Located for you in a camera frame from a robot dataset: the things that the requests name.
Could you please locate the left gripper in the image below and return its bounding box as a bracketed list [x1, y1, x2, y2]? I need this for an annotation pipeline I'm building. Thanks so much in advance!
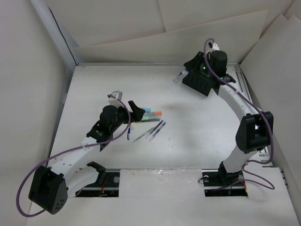
[110, 101, 144, 133]

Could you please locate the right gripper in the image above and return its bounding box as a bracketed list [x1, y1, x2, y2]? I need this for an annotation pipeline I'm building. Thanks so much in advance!
[183, 51, 214, 78]

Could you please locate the yellow cap highlighter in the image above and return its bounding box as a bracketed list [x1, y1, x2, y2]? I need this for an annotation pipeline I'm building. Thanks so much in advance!
[130, 122, 136, 130]

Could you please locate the blue spray bottle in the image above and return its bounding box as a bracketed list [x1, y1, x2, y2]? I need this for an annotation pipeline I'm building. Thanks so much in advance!
[173, 69, 189, 84]

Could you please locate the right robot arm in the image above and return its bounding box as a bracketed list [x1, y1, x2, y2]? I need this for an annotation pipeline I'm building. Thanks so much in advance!
[182, 50, 274, 186]

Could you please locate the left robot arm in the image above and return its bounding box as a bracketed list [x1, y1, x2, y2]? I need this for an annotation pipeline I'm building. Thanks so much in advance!
[29, 101, 145, 215]

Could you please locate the green cap highlighter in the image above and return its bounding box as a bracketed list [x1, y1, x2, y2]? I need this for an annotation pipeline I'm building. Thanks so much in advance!
[141, 115, 161, 121]

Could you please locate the black pen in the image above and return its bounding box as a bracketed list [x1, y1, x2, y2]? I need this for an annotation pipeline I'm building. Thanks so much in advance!
[137, 119, 161, 123]

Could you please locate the orange cap highlighter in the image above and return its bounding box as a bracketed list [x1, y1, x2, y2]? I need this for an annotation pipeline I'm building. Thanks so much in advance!
[144, 111, 162, 116]

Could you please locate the black slotted organizer box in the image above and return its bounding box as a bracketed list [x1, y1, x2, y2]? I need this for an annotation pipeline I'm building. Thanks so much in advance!
[182, 69, 217, 97]

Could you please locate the green gel pen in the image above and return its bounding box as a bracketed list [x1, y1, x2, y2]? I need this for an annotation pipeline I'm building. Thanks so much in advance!
[132, 127, 155, 143]

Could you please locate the blue pen near gripper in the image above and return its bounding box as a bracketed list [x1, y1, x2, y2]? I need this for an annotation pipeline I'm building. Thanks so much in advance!
[127, 128, 131, 140]

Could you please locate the dark cap gel pen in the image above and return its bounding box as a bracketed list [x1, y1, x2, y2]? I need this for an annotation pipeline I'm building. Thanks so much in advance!
[145, 120, 164, 138]

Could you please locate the blue cap gel pen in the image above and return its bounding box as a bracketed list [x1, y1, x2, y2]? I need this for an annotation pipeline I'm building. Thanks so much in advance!
[149, 122, 166, 141]

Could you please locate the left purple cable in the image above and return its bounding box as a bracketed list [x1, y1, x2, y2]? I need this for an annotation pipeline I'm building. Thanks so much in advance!
[16, 94, 132, 217]

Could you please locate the purple cable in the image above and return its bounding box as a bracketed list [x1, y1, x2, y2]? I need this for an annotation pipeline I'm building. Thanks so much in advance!
[203, 38, 276, 191]
[16, 94, 132, 217]

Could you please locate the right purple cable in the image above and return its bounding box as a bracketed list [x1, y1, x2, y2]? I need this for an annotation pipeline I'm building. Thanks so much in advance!
[203, 38, 276, 191]

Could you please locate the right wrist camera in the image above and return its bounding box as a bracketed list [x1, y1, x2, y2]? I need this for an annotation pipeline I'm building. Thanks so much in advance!
[208, 42, 220, 51]

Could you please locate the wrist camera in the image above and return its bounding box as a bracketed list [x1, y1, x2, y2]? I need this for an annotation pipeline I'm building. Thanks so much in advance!
[108, 90, 123, 108]
[208, 42, 220, 51]

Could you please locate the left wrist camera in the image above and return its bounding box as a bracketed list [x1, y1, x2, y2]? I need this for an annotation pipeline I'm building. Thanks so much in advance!
[108, 90, 123, 108]

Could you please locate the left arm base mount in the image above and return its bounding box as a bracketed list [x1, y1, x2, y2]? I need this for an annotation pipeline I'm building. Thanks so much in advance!
[75, 161, 120, 198]

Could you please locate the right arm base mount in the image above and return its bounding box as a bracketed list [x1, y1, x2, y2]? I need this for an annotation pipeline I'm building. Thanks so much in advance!
[198, 169, 248, 197]

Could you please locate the aluminium rail right side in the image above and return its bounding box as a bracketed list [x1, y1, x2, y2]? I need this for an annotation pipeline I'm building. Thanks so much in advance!
[234, 65, 289, 189]

